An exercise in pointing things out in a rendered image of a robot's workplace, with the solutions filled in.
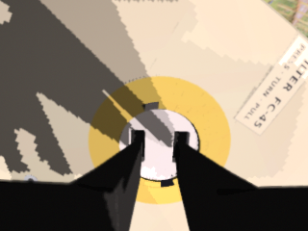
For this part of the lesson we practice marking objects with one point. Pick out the white cylinder with slot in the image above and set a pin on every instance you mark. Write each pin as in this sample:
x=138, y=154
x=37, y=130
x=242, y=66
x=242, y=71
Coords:
x=159, y=130

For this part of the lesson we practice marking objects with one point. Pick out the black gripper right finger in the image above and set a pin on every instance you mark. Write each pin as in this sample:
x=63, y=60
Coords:
x=215, y=199

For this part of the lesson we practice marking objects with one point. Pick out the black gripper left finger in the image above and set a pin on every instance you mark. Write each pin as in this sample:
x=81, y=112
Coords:
x=103, y=199

